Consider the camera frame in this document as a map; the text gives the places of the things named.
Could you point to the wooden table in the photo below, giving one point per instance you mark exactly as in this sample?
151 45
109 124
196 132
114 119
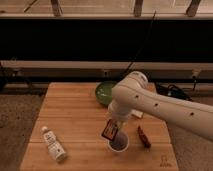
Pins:
77 119

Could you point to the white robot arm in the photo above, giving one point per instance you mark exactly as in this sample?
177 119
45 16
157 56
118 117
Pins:
131 93

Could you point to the dark red snack bar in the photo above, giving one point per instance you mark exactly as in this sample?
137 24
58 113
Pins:
143 138

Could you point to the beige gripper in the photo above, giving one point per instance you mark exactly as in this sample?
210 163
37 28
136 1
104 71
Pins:
117 123

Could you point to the green ceramic bowl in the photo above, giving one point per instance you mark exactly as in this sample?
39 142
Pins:
103 92

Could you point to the white plastic bottle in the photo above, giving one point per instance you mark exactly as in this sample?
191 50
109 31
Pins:
55 148

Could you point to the white sponge block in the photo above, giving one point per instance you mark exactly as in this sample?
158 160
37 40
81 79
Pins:
137 114

